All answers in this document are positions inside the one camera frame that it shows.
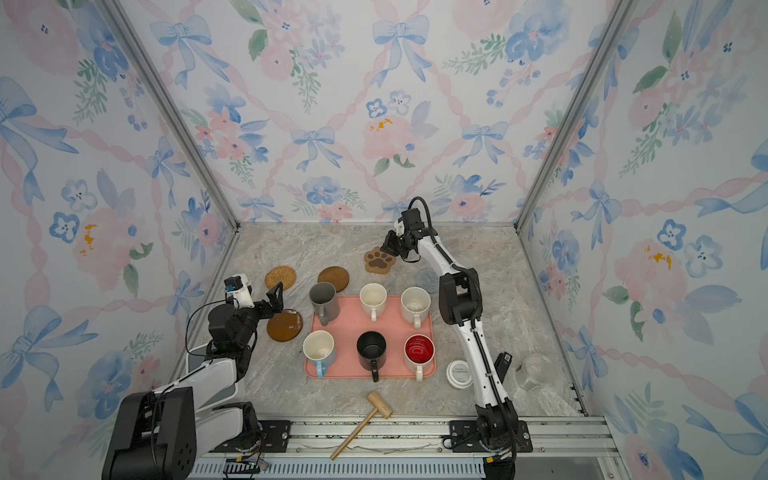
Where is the woven rattan coaster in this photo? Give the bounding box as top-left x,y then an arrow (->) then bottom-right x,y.
264,265 -> 297,290

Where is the paw shaped wooden coaster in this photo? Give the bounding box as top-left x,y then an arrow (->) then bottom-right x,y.
363,247 -> 397,275

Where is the grey blue woven coaster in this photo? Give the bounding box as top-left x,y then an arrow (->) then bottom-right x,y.
415,268 -> 440,294

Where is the brown cork round coaster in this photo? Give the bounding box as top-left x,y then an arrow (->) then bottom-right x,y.
317,266 -> 350,293

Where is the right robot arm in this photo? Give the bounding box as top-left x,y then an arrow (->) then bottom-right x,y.
382,209 -> 519,452

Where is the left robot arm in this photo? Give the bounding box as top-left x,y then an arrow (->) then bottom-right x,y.
101,274 -> 284,479

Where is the dark brown glossy coaster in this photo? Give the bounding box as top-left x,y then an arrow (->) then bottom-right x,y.
266,309 -> 304,343

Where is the grey mug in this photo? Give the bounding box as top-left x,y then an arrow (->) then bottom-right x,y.
309,282 -> 340,326

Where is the cream mug right back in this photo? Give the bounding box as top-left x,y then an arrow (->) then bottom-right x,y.
400,287 -> 431,330

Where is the cream mug middle back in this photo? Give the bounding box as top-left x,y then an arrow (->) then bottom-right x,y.
359,283 -> 388,322

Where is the pink tray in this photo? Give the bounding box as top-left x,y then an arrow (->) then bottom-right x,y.
302,295 -> 437,381

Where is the red interior white mug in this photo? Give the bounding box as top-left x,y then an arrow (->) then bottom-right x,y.
404,334 -> 435,381

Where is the black mug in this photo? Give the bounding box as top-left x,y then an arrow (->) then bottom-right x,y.
356,331 -> 387,382

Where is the white round lidded jar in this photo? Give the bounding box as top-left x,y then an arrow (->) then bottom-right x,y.
446,360 -> 474,390

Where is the black stapler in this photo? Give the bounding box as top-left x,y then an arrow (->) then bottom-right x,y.
494,352 -> 513,383

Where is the wooden mallet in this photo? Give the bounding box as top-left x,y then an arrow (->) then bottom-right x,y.
329,391 -> 394,461

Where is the clear glass jar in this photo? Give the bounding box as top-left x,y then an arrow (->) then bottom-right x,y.
515,353 -> 556,391

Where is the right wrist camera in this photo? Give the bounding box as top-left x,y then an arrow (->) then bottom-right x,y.
394,217 -> 405,237

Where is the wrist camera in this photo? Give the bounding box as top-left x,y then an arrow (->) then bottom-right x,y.
394,217 -> 405,237
224,274 -> 254,309

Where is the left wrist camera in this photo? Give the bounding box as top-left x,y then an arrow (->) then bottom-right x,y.
224,274 -> 254,309

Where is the blue handled cream mug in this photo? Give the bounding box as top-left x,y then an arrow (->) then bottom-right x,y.
302,330 -> 337,379

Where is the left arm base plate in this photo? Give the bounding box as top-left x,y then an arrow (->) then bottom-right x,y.
212,420 -> 292,455

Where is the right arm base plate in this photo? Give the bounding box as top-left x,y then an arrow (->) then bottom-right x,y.
443,419 -> 534,454

